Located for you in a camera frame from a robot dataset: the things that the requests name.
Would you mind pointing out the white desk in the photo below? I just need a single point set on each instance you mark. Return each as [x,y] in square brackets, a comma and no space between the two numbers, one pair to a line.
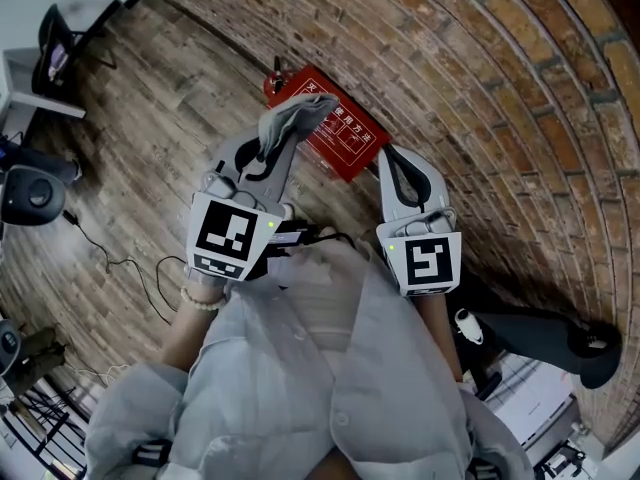
[20,78]

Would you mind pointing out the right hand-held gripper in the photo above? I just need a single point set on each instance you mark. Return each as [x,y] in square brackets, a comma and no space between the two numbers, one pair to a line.
[430,263]

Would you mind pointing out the red fire extinguisher box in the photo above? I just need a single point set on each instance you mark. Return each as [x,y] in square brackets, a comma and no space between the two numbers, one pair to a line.
[350,153]

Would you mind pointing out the person's left hand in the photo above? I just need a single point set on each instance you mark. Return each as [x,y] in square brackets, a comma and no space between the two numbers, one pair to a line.
[207,284]

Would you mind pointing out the white cylindrical device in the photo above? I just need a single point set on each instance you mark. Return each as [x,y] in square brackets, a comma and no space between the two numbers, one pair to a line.
[467,325]

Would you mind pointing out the person's right forearm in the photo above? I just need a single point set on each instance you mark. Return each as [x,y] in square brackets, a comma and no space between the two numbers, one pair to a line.
[440,333]

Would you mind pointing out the white gridded storage box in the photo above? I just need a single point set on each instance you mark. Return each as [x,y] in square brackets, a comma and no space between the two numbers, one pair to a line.
[530,393]

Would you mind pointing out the black battery pack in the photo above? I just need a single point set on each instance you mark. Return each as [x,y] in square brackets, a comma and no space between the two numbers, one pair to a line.
[290,238]

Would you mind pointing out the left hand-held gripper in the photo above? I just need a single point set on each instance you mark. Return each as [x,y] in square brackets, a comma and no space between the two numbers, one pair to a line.
[225,233]

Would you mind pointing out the black metal rack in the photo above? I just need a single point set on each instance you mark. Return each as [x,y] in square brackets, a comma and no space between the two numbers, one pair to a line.
[45,418]

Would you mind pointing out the person's white shirt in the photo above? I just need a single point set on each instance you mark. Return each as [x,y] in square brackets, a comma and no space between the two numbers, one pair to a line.
[260,378]

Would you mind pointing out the person's left forearm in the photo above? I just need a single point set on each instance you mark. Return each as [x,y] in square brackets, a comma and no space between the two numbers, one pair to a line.
[190,333]

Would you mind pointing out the black office chair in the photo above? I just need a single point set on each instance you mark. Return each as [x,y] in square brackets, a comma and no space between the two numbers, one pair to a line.
[530,338]

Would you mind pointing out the black lab equipment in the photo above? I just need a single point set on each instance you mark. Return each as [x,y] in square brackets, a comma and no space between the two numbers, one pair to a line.
[560,458]

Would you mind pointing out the black mesh chair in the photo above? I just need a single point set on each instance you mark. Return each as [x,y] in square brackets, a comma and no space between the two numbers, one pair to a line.
[50,43]

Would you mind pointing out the grey cloth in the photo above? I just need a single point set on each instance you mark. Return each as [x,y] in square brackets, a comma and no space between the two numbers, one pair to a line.
[295,118]

